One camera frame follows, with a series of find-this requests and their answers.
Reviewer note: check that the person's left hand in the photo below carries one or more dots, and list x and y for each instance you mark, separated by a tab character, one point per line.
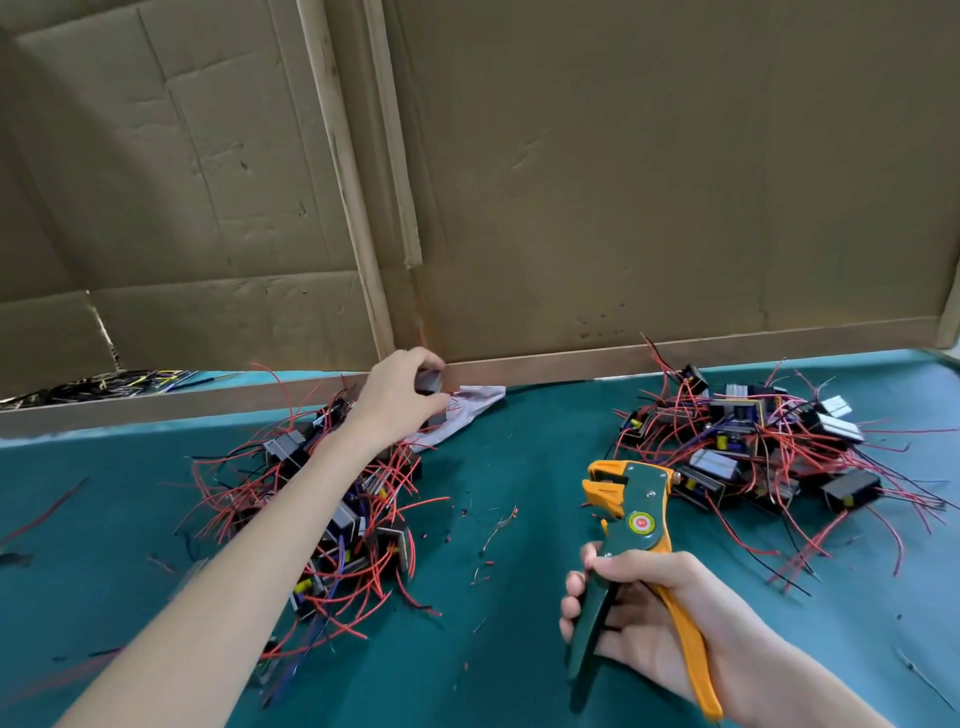
393	398

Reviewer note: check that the person's right hand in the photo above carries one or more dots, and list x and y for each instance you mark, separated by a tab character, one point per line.
675	630

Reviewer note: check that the person's right forearm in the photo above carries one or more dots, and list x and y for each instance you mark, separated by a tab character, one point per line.
810	698

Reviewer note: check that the person's left forearm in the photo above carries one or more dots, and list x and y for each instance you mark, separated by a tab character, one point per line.
225	600

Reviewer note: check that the crumpled grey plastic bag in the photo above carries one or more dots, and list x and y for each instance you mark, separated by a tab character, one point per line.
462	413

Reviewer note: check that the thin wooden strip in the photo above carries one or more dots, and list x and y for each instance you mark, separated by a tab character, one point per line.
395	135

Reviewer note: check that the creased brown cardboard panel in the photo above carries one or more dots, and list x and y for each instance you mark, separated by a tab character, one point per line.
150	150

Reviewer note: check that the smooth brown cardboard panel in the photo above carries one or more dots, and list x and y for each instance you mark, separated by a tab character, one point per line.
690	150

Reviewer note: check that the wide wooden post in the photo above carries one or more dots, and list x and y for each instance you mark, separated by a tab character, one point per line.
348	180

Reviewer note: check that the short wooden bottom rail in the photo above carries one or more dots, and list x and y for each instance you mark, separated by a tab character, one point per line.
165	408

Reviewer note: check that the long wooden bottom rail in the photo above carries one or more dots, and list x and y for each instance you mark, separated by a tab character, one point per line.
675	353

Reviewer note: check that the wooden corner post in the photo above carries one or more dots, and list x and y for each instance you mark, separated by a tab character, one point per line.
948	308

